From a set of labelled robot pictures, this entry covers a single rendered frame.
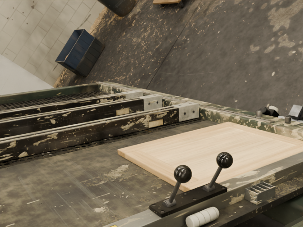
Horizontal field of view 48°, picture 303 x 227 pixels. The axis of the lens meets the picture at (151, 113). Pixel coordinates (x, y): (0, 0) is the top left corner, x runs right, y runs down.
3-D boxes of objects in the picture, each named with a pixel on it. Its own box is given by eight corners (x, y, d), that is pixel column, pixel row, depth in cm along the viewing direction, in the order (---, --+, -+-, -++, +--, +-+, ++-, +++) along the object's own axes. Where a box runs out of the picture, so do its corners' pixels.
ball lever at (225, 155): (217, 195, 84) (239, 158, 76) (206, 200, 82) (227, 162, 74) (208, 183, 86) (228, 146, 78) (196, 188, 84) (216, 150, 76)
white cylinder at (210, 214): (194, 232, 74) (220, 220, 79) (193, 220, 74) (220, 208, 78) (185, 226, 77) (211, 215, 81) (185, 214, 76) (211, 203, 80)
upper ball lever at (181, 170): (179, 211, 78) (198, 172, 69) (165, 216, 75) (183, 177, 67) (170, 197, 80) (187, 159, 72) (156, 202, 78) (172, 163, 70)
